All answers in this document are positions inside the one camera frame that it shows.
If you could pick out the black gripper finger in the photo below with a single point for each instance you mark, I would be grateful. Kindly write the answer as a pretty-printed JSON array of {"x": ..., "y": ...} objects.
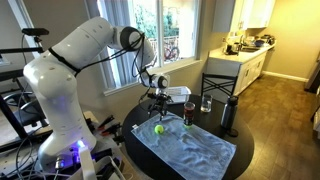
[
  {"x": 151, "y": 109},
  {"x": 163, "y": 113}
]

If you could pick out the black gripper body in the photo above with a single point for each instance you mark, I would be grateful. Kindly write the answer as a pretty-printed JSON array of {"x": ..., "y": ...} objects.
[{"x": 161, "y": 98}]

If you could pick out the yellow-green tennis ball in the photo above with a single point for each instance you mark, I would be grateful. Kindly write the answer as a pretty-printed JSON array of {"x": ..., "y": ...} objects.
[{"x": 159, "y": 129}]

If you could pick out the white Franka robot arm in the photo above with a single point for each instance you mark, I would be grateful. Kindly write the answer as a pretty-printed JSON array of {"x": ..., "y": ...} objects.
[{"x": 60, "y": 93}]

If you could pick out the dark red cup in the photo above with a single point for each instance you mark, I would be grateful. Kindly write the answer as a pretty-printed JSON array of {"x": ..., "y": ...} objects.
[{"x": 189, "y": 115}]

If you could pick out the light blue towel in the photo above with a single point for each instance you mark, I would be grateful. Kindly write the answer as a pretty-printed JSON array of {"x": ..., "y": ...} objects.
[{"x": 186, "y": 146}]

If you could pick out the clear drinking glass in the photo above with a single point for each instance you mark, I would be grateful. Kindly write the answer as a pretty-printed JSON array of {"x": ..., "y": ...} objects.
[{"x": 206, "y": 103}]

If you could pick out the bicycle outside window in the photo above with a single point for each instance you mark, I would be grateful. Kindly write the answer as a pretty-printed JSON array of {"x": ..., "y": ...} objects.
[{"x": 171, "y": 53}]

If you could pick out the round black table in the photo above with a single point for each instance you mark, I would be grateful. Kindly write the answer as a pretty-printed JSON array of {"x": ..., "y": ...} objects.
[{"x": 143, "y": 156}]

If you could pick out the black metal chair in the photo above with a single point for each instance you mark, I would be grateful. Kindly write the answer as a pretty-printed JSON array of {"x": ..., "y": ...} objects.
[{"x": 218, "y": 85}]

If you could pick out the robot mounting cart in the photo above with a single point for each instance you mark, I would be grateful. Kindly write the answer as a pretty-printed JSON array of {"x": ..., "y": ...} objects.
[{"x": 110, "y": 160}]

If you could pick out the grey metal water bottle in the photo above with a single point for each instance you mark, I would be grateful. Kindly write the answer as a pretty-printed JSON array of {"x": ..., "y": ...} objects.
[{"x": 229, "y": 113}]

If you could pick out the white framed window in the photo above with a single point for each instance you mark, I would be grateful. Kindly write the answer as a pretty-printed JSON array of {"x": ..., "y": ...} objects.
[{"x": 180, "y": 33}]

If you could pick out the black bottle cap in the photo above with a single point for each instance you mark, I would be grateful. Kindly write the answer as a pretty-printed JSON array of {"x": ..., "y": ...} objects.
[{"x": 232, "y": 132}]

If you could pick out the black coffee maker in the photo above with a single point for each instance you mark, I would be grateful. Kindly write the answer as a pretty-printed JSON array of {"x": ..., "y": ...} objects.
[{"x": 230, "y": 48}]

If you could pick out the white kitchen counter cabinet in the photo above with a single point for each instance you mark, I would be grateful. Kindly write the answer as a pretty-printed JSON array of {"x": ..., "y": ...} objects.
[{"x": 248, "y": 66}]

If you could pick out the white vertical blinds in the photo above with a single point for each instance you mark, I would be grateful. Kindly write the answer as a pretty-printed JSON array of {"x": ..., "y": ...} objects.
[{"x": 116, "y": 13}]

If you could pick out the blue bowl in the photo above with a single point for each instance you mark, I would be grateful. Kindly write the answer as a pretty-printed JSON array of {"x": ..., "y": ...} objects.
[{"x": 259, "y": 43}]

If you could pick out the dark cooking pot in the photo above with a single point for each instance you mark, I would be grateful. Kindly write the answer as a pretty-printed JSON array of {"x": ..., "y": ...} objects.
[{"x": 268, "y": 39}]

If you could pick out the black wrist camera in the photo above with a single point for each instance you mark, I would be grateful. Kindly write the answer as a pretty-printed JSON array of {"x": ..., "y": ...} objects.
[{"x": 152, "y": 95}]

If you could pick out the white wall cabinets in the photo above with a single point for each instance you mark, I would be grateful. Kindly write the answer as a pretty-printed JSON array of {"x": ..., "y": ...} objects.
[{"x": 246, "y": 13}]

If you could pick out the black camera on stand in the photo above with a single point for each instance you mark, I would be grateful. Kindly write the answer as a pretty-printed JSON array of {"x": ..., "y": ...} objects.
[{"x": 35, "y": 31}]

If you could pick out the black desk frame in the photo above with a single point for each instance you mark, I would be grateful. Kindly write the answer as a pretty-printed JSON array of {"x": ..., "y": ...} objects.
[{"x": 10, "y": 116}]

